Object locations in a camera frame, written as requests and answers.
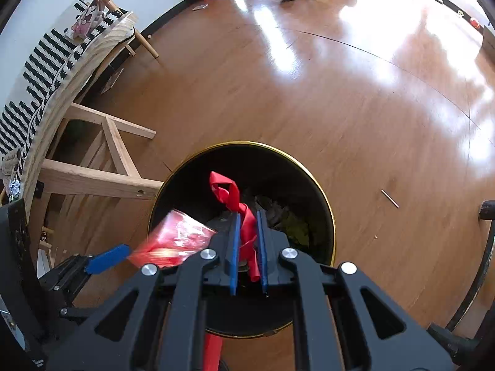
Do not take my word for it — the red plastic piece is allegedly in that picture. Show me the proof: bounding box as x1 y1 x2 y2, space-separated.
203 334 225 371

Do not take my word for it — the black gold-rimmed trash bin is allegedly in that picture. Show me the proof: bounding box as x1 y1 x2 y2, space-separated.
148 141 336 339

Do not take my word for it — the red plastic packet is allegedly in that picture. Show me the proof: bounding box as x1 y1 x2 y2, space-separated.
127 209 217 270

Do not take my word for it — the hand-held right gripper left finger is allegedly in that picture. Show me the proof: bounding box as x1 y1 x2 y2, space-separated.
46 212 241 371

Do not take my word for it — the wooden table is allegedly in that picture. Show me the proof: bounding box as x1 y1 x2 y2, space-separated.
15 12 165 275

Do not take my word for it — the crumpled grey paper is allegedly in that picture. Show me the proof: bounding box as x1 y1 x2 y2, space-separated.
255 195 291 227

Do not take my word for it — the black white striped cloth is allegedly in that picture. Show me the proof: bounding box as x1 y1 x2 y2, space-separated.
0 0 124 163

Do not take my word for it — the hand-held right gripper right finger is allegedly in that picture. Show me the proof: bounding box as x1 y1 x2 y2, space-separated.
257 210 453 371

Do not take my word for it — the wooden chair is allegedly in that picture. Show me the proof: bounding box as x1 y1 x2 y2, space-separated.
97 0 160 59

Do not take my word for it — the black office chair base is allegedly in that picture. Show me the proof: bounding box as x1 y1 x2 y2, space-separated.
427 200 495 356

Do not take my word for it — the green snack packet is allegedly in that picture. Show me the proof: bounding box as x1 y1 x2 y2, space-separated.
280 212 312 248

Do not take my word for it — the pink plush doll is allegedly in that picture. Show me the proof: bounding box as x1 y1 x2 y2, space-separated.
71 0 111 40

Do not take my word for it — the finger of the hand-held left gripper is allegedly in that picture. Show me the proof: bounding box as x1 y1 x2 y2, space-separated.
39 244 131 298
58 305 101 323

